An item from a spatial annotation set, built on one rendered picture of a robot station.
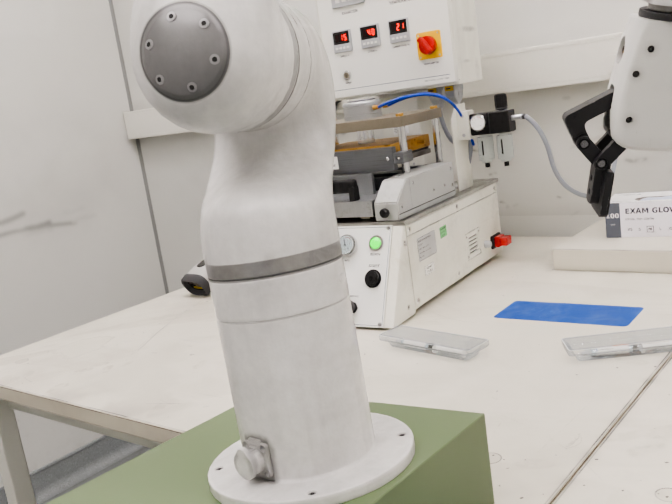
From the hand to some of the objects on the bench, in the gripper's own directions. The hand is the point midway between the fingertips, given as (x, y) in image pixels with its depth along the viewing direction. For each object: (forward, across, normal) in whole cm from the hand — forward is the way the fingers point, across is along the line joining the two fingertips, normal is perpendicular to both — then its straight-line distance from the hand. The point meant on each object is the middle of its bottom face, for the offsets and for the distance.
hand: (656, 202), depth 64 cm
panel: (+48, +36, -62) cm, 86 cm away
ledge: (+37, -55, -74) cm, 100 cm away
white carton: (+38, -37, -89) cm, 104 cm away
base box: (+52, +21, -85) cm, 102 cm away
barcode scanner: (+62, +61, -103) cm, 135 cm away
